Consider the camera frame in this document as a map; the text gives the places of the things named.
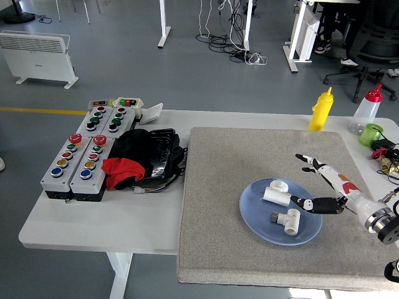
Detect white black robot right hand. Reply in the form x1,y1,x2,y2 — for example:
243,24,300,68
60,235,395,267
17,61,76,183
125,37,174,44
289,153,380,225

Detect black power adapter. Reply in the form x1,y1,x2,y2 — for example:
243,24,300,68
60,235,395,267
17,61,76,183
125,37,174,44
370,138,397,151

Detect grey button box mushroom button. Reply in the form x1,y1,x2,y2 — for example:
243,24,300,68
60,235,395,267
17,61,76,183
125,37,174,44
69,135,116,202
40,133,91,200

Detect red cloth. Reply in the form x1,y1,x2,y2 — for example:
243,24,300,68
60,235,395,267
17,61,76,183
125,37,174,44
101,158,147,191

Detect clear squeeze bottle red cap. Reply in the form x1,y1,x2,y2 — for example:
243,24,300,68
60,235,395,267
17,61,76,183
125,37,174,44
349,82,383,135

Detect metal chair legs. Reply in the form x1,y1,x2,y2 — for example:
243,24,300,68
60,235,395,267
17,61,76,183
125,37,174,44
55,0,101,25

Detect black bag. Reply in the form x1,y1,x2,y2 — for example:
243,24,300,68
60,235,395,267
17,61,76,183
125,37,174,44
108,128,153,191

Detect plain white pipe tee fitting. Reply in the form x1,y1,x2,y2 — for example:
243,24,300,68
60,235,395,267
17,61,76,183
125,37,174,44
262,179,292,208

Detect grey button box four buttons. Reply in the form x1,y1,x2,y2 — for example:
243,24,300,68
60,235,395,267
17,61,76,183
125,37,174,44
99,107,137,139
75,105,113,138

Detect black cable on table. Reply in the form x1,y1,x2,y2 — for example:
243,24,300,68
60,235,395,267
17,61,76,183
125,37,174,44
376,169,399,183

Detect blue plate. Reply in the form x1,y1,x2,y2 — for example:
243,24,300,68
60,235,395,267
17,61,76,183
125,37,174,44
239,178,323,247

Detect black fan base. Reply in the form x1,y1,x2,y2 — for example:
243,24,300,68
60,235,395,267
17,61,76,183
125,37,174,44
2,0,36,25

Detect yellow squeeze bottle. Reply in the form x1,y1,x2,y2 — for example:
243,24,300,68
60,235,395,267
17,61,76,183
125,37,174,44
308,87,334,131

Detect seated person's legs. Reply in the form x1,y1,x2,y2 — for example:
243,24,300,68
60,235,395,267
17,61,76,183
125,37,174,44
314,0,361,67

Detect black floor cable tangle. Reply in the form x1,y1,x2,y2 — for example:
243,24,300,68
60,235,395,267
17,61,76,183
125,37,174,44
195,0,254,63

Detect black office chair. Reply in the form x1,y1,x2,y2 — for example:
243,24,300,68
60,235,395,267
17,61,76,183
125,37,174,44
322,0,399,103

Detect white electric heater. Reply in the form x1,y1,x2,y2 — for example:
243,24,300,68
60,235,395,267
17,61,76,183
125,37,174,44
0,30,79,90

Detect white charger with cable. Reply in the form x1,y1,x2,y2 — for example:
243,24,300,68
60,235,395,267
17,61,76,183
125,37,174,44
244,52,268,66

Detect green translucent cup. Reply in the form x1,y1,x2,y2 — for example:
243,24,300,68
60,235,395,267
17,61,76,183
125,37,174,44
358,123,383,148

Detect white pipe tee metal thread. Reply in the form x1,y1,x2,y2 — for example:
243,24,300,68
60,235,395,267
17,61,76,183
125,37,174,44
270,208,301,236

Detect black plastic tray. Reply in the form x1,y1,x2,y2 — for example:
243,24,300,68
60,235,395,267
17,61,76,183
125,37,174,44
146,128,181,179

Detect white wall switch plate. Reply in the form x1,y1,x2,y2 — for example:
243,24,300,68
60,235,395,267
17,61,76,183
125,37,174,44
139,102,164,125

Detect small grey switch box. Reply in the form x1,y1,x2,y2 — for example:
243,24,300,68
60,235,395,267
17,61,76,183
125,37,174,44
88,99,116,110

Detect white hanging cable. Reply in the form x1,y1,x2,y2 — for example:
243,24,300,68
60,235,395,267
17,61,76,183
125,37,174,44
198,0,213,40

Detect white desk leg with panel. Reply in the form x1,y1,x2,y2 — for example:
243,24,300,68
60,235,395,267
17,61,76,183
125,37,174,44
282,0,322,74

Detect white table leg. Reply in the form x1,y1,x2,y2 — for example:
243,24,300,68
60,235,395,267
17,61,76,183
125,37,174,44
105,252,133,299

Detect brass valve red handle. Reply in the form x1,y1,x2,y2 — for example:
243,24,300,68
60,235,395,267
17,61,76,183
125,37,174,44
370,147,399,176

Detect cream box green red buttons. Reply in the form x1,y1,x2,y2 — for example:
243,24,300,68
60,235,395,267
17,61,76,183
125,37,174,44
112,97,144,118

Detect grey-brown mat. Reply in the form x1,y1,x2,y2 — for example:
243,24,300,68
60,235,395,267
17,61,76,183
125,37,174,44
176,126,399,291

